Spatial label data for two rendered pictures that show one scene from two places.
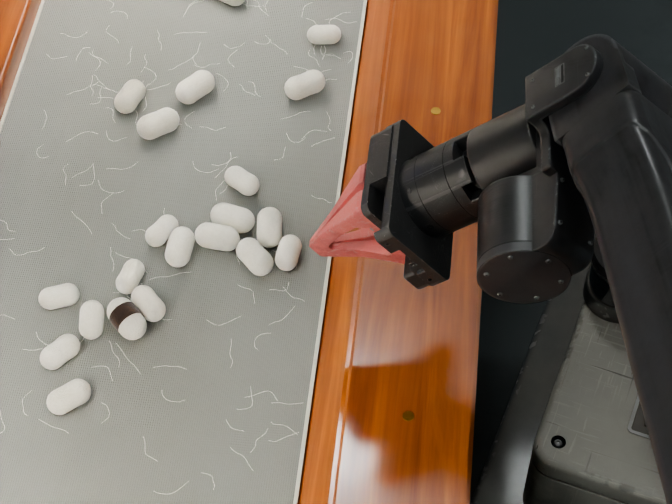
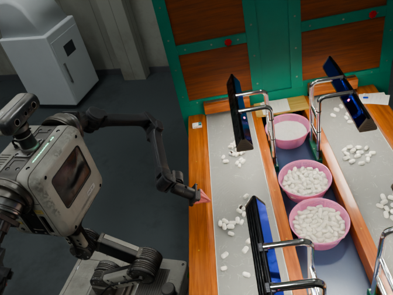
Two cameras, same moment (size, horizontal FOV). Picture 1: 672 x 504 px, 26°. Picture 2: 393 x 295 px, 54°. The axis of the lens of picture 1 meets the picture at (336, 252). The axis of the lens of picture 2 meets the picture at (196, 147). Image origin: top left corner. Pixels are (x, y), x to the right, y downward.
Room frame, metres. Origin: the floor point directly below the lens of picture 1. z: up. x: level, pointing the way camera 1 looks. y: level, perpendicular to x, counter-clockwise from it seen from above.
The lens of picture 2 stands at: (1.94, 0.06, 2.23)
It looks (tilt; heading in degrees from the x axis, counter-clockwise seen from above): 39 degrees down; 182
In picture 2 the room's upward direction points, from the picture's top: 14 degrees counter-clockwise
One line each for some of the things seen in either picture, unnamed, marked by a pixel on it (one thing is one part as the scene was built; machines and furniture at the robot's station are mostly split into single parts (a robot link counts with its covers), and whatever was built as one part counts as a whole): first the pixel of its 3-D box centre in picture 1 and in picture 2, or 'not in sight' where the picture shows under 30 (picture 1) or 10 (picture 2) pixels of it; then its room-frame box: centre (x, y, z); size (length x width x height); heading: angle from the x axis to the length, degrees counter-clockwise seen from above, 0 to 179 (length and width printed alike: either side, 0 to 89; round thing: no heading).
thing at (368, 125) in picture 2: not in sight; (346, 89); (0.32, 0.82, 1.08); 0.62 x 0.08 x 0.07; 174
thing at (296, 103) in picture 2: not in sight; (281, 106); (-0.10, 0.58, 0.77); 0.33 x 0.15 x 0.01; 84
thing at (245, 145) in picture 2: not in sight; (237, 108); (0.26, 0.26, 1.08); 0.62 x 0.08 x 0.07; 174
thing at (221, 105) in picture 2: not in sight; (226, 103); (-0.19, 0.25, 0.83); 0.30 x 0.06 x 0.07; 84
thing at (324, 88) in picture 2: not in sight; (332, 85); (-0.11, 0.93, 0.83); 0.30 x 0.06 x 0.07; 84
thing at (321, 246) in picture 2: not in sight; (319, 226); (0.83, 0.48, 0.72); 0.27 x 0.27 x 0.10
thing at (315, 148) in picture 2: not in sight; (330, 120); (0.31, 0.74, 0.90); 0.20 x 0.19 x 0.45; 174
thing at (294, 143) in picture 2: not in sight; (288, 132); (0.12, 0.56, 0.72); 0.27 x 0.27 x 0.10
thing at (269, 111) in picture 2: not in sight; (256, 132); (0.27, 0.34, 0.90); 0.20 x 0.19 x 0.45; 174
